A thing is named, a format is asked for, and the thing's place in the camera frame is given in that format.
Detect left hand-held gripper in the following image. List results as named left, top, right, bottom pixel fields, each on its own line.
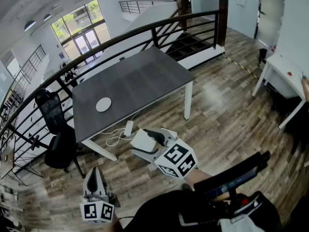
left=80, top=167, right=121, bottom=224

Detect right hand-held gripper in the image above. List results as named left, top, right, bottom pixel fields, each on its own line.
left=131, top=128, right=198, bottom=178

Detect round white disc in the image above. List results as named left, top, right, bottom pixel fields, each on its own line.
left=96, top=97, right=112, bottom=113

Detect person's left forearm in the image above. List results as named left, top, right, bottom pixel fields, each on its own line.
left=112, top=213, right=124, bottom=232

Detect person's right forearm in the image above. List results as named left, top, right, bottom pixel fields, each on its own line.
left=187, top=169, right=239, bottom=202

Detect white power adapter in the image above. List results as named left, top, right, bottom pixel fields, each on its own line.
left=124, top=120, right=135, bottom=137

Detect person's black shirt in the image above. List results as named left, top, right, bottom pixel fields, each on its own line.
left=125, top=189, right=283, bottom=232

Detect dark grey table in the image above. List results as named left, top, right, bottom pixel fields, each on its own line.
left=71, top=46, right=196, bottom=161

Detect black mesh office chair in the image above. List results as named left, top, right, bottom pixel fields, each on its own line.
left=31, top=88, right=85, bottom=178

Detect dark staircase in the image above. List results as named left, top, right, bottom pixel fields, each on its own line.
left=166, top=31, right=215, bottom=62

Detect white cloth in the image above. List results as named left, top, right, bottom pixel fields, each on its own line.
left=218, top=214, right=260, bottom=232

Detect black straight metal railing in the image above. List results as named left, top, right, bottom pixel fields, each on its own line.
left=0, top=44, right=46, bottom=111
left=118, top=0, right=174, bottom=14

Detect dark curved balcony railing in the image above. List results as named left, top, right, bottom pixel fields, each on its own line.
left=0, top=0, right=229, bottom=186

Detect glass entrance doors and windows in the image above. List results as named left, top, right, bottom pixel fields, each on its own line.
left=50, top=0, right=113, bottom=65

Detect white desk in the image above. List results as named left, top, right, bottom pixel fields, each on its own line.
left=251, top=53, right=309, bottom=130

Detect black tablet on mount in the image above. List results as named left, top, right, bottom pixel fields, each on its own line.
left=194, top=150, right=271, bottom=198

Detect wooden desk with wire legs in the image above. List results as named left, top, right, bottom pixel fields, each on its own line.
left=0, top=138, right=44, bottom=186

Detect black chest mount device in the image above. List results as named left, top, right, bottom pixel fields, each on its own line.
left=226, top=191, right=265, bottom=218

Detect yellow black floor cable cover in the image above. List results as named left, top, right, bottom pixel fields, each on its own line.
left=223, top=53, right=260, bottom=80

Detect dark wooden stair post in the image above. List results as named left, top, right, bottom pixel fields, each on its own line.
left=177, top=0, right=188, bottom=32

